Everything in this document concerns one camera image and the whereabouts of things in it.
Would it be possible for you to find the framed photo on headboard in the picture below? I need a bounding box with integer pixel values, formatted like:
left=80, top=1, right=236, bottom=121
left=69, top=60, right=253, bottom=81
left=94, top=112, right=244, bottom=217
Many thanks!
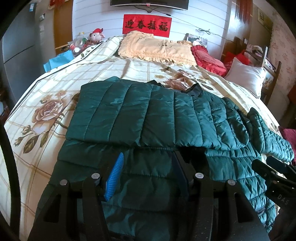
left=185, top=33, right=208, bottom=48

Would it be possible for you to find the red heart-shaped cushion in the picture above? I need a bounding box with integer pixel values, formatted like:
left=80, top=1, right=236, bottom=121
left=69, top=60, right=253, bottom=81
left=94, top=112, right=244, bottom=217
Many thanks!
left=191, top=45, right=228, bottom=77

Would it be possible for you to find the grey refrigerator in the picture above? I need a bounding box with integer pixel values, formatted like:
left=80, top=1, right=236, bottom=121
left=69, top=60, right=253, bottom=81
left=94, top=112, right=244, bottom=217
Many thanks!
left=1, top=1, right=56, bottom=108

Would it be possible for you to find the floral cream bed quilt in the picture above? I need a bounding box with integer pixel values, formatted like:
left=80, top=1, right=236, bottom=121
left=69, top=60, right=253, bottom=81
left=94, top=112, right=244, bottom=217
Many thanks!
left=4, top=37, right=279, bottom=240

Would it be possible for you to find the wall-mounted black television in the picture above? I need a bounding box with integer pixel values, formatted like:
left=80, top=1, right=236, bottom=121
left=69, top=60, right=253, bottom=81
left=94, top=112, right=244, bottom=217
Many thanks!
left=110, top=0, right=189, bottom=10

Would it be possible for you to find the white square pillow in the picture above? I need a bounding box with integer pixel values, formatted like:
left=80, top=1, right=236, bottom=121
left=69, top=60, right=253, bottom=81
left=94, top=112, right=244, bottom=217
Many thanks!
left=224, top=57, right=266, bottom=98

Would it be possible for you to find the maroon fuzzy blanket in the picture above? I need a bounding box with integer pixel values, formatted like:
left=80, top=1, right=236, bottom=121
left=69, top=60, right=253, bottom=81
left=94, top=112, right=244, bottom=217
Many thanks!
left=278, top=126, right=296, bottom=166

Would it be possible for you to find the peach ruffled pillow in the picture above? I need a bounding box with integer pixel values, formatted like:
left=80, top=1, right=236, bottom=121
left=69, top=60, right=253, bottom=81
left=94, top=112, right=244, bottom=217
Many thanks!
left=118, top=31, right=196, bottom=66

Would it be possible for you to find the red Chinese banner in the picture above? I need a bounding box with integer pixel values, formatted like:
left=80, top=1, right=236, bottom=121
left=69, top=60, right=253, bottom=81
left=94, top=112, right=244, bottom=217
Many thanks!
left=122, top=14, right=171, bottom=38

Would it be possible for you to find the pig plush toy red hat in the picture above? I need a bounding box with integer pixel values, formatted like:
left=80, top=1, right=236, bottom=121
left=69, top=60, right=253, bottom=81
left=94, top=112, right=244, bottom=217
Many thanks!
left=89, top=28, right=105, bottom=44

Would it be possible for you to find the red hanging knot decoration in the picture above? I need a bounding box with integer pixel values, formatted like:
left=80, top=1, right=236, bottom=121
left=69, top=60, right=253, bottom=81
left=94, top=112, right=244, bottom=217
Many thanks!
left=235, top=0, right=253, bottom=24

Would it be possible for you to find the dark green quilted jacket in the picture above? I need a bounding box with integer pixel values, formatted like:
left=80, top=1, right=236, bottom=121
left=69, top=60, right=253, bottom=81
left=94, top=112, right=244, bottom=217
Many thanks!
left=34, top=76, right=295, bottom=241

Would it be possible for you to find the wooden chair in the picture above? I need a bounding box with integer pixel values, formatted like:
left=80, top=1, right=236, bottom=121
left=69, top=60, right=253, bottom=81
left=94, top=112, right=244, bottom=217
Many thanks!
left=221, top=37, right=282, bottom=106

